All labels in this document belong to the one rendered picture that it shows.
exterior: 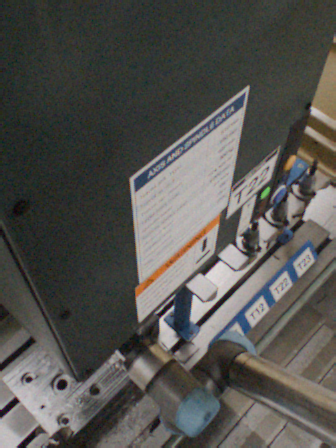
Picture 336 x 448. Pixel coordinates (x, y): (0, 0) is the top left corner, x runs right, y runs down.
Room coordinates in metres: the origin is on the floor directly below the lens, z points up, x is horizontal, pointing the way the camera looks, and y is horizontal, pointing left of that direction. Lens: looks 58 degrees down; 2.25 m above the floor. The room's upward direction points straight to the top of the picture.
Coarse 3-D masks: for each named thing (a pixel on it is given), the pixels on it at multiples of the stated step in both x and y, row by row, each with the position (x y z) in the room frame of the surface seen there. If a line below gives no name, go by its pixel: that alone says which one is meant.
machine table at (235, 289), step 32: (288, 256) 0.77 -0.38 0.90; (320, 256) 0.77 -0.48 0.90; (224, 288) 0.66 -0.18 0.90; (256, 288) 0.66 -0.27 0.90; (160, 320) 0.55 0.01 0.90; (192, 320) 0.55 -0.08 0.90; (224, 320) 0.55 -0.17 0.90; (288, 320) 0.57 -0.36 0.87; (0, 352) 0.46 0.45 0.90; (192, 352) 0.46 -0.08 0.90; (256, 352) 0.47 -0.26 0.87; (0, 384) 0.37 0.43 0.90; (64, 384) 0.37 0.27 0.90; (0, 416) 0.30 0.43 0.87; (32, 416) 0.29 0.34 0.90
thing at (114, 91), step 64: (0, 0) 0.22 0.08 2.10; (64, 0) 0.24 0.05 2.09; (128, 0) 0.28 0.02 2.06; (192, 0) 0.32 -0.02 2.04; (256, 0) 0.37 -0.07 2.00; (320, 0) 0.45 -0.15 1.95; (0, 64) 0.21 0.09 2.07; (64, 64) 0.24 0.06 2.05; (128, 64) 0.27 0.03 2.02; (192, 64) 0.32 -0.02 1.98; (256, 64) 0.39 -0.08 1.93; (320, 64) 0.49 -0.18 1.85; (0, 128) 0.20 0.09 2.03; (64, 128) 0.23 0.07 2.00; (128, 128) 0.27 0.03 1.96; (192, 128) 0.33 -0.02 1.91; (256, 128) 0.41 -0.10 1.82; (0, 192) 0.19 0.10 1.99; (64, 192) 0.22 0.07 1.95; (128, 192) 0.27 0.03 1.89; (256, 192) 0.44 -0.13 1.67; (0, 256) 0.20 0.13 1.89; (64, 256) 0.21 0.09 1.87; (128, 256) 0.26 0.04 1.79; (64, 320) 0.19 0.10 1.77; (128, 320) 0.25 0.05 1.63
